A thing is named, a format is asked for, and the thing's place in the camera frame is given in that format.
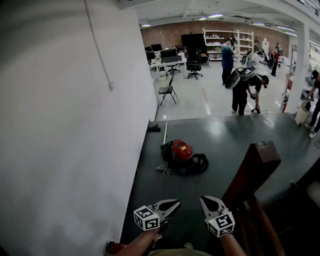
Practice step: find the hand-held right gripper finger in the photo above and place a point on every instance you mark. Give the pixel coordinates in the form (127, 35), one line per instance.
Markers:
(204, 207)
(217, 202)

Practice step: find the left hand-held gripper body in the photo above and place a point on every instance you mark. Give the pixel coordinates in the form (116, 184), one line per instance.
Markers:
(146, 218)

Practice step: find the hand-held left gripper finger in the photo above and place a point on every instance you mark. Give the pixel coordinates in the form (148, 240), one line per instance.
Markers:
(173, 211)
(170, 201)

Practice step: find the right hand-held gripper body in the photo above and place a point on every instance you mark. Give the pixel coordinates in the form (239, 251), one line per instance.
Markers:
(221, 225)

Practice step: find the red vacuum cleaner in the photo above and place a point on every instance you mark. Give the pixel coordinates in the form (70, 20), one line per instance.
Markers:
(180, 149)

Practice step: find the person's right forearm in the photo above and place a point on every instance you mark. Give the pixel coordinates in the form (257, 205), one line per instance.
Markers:
(231, 246)

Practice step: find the person's left forearm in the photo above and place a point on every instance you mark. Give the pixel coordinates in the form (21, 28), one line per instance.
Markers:
(140, 242)

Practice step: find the khaki shirt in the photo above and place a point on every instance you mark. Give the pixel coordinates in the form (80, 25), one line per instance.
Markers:
(180, 252)

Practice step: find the red and black object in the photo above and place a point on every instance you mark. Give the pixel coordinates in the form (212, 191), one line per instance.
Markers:
(115, 247)

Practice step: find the dark wooden stair railing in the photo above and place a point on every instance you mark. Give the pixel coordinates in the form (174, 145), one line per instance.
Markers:
(252, 175)

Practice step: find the silver metal wand tube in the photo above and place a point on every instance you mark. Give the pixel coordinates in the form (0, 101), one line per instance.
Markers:
(165, 132)

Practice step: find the black floor brush head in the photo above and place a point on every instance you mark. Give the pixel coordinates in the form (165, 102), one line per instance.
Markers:
(154, 128)

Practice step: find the black folding chair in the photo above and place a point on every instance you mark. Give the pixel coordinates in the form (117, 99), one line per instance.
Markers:
(168, 90)

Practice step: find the red fire extinguisher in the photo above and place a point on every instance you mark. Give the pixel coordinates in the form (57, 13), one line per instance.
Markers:
(284, 106)

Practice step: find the white trash bin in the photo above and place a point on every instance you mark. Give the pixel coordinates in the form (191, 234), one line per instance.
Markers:
(301, 112)

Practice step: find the grey hard-shell backpack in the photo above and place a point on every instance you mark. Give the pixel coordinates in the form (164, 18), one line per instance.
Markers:
(238, 76)

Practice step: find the black office chair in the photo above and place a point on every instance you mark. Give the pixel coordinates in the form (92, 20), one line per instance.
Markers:
(193, 65)

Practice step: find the white office desk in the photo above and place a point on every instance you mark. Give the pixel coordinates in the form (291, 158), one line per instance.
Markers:
(167, 62)

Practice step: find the black desk monitor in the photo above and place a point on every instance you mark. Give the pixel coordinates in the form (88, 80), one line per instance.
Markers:
(168, 53)

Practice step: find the white shelving unit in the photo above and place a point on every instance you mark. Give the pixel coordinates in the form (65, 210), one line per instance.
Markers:
(217, 42)

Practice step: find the large black monitor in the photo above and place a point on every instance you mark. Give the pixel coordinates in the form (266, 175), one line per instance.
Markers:
(192, 40)

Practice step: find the ceiling tube light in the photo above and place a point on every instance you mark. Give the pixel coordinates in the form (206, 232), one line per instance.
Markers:
(146, 25)
(203, 18)
(286, 28)
(258, 24)
(215, 15)

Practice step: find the white wall conduit with box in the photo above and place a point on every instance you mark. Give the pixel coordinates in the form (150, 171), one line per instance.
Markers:
(101, 60)

